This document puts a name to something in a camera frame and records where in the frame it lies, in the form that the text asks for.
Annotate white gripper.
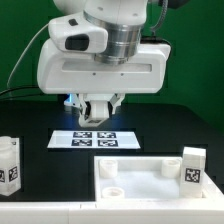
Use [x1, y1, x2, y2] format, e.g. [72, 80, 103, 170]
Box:
[37, 40, 171, 118]

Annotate white square table top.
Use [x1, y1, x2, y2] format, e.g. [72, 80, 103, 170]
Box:
[94, 156, 224, 201]

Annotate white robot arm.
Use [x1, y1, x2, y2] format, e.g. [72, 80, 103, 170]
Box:
[37, 0, 189, 125]

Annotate white sheet with tags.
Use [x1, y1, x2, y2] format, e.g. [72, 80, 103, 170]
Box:
[48, 130, 140, 149]

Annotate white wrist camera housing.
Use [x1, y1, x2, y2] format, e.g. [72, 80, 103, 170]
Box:
[48, 13, 108, 54]

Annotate white camera cable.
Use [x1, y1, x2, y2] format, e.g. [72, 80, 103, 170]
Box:
[5, 23, 51, 98]

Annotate black cable on table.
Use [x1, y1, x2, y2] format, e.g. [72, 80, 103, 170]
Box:
[0, 84, 43, 100]

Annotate grey braided robot cable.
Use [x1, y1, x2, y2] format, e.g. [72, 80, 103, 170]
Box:
[149, 0, 169, 34]

